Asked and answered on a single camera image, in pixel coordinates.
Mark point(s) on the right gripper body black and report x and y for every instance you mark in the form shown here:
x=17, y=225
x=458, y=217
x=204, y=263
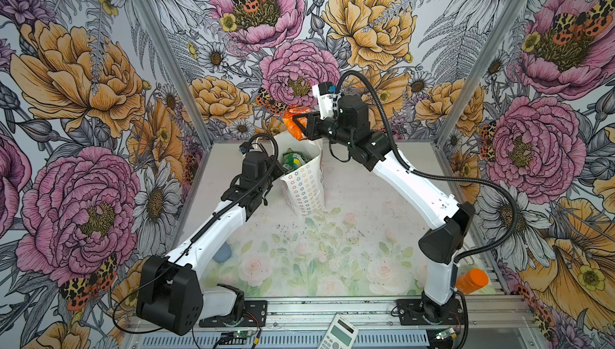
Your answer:
x=331, y=128

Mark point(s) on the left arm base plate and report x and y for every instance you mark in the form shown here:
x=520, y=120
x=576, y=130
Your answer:
x=250, y=313

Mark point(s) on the orange bottle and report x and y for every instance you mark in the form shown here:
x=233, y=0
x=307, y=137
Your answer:
x=472, y=281

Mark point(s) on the green circuit board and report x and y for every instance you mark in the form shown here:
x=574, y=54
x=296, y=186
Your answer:
x=240, y=337

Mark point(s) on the aluminium front rail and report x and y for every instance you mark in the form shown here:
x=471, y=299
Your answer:
x=376, y=313

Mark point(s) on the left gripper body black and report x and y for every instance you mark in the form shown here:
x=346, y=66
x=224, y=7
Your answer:
x=277, y=172

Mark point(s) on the orange red snack packet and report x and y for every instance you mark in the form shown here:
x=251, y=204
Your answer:
x=296, y=121

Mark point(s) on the green snack packet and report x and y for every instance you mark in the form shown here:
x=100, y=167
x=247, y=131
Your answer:
x=293, y=160

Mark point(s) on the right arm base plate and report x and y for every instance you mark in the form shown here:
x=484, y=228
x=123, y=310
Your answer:
x=412, y=312

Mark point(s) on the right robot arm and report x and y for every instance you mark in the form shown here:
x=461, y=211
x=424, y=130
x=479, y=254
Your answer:
x=447, y=221

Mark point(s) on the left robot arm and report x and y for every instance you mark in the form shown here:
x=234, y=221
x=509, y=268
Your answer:
x=170, y=294

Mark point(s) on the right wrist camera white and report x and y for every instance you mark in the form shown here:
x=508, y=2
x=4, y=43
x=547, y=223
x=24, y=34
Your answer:
x=327, y=97

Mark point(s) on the white paper bag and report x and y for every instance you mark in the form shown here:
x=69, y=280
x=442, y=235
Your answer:
x=304, y=187

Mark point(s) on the blue grey oval case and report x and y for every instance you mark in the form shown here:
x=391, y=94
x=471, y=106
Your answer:
x=223, y=254

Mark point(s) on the white calculator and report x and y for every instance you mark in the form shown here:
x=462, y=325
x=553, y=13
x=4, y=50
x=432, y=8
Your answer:
x=341, y=334

